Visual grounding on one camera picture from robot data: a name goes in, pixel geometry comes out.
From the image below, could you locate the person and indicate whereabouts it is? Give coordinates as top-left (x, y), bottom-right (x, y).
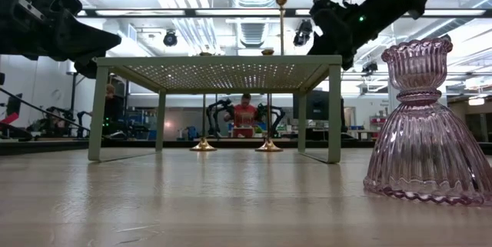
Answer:
top-left (102, 84), bottom-right (125, 135)
top-left (224, 92), bottom-right (259, 139)

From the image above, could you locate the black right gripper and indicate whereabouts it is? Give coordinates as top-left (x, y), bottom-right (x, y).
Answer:
top-left (306, 0), bottom-right (415, 72)

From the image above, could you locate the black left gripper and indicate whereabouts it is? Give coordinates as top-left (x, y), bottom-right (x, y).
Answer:
top-left (0, 0), bottom-right (122, 80)

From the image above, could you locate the green perforated metal shelf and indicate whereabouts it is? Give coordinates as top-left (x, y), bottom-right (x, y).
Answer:
top-left (87, 55), bottom-right (343, 165)

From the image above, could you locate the pink ribbed glass candle holder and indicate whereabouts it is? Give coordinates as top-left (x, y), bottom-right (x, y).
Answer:
top-left (363, 37), bottom-right (492, 207)

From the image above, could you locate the black ceiling spotlight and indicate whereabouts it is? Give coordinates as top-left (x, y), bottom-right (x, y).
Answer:
top-left (361, 61), bottom-right (380, 77)
top-left (293, 18), bottom-right (314, 47)
top-left (162, 29), bottom-right (178, 47)

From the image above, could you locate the dark background monitor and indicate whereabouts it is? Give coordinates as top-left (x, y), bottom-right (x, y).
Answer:
top-left (292, 90), bottom-right (346, 132)

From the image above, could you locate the black overhead beam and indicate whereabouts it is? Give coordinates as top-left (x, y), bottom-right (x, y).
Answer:
top-left (76, 7), bottom-right (492, 18)

